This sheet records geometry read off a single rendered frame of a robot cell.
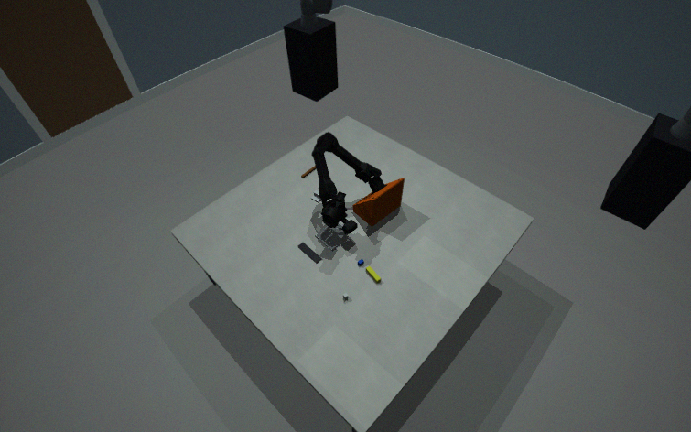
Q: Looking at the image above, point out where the yellow rectangular block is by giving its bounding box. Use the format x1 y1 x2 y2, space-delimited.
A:
366 266 381 284

